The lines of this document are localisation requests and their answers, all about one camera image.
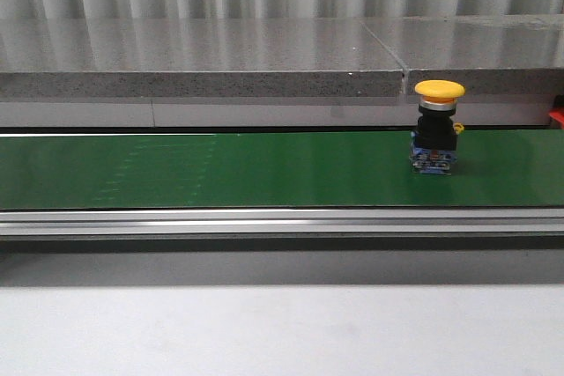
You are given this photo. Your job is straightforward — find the yellow mushroom push button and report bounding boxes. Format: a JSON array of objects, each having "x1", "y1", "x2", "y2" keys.
[{"x1": 410, "y1": 79, "x2": 465, "y2": 175}]

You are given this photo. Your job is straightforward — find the grey stone slab left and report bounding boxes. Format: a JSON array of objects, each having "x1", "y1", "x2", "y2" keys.
[{"x1": 1, "y1": 18, "x2": 403, "y2": 99}]

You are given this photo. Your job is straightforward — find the grey stone slab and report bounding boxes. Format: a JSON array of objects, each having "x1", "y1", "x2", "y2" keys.
[
  {"x1": 1, "y1": 18, "x2": 403, "y2": 99},
  {"x1": 362, "y1": 15, "x2": 563, "y2": 101}
]

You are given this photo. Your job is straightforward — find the grey stone slab right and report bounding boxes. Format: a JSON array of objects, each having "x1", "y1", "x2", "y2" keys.
[{"x1": 362, "y1": 15, "x2": 563, "y2": 101}]

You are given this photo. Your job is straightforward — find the green conveyor belt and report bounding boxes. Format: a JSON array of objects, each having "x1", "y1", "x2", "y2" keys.
[{"x1": 1, "y1": 129, "x2": 563, "y2": 210}]

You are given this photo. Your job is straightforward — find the red plastic tray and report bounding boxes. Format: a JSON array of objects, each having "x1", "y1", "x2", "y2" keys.
[{"x1": 549, "y1": 107, "x2": 564, "y2": 129}]

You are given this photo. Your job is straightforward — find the aluminium conveyor side rail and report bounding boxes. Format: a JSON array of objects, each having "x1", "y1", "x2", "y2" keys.
[{"x1": 1, "y1": 207, "x2": 563, "y2": 241}]

